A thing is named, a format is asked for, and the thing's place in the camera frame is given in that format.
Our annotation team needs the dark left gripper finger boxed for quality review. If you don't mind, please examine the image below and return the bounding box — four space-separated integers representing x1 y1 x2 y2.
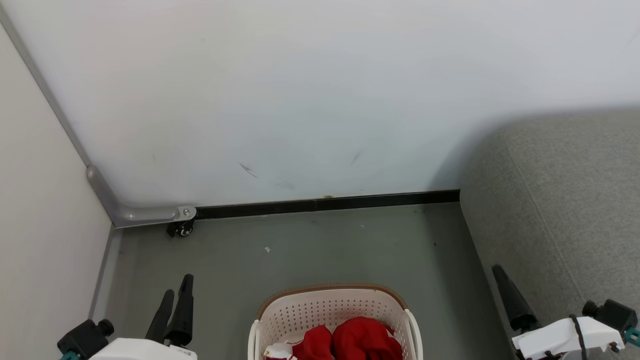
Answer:
145 289 176 345
164 273 195 347

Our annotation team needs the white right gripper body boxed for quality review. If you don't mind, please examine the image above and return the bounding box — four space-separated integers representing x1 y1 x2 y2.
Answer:
511 316 626 360

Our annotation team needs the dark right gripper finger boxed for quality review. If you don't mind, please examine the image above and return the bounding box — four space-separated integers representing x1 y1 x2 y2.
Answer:
491 264 539 332

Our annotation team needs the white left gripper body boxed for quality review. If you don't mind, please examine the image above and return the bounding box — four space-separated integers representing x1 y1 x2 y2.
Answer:
87 337 198 360

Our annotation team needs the grey fabric sofa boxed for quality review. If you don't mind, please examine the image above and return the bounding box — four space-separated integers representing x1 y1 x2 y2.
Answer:
459 107 640 360

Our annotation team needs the black caster wheel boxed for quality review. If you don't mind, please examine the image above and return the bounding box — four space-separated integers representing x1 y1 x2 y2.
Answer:
166 220 195 238

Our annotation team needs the grey metal partition foot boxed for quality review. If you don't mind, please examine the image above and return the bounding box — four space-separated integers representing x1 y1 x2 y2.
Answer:
86 165 197 229

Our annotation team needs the cream perforated laundry basket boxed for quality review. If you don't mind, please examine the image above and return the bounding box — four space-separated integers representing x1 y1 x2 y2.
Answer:
247 284 424 360

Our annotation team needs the black baseboard strip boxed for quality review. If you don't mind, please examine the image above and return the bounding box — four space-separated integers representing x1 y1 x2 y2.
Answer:
195 189 461 221

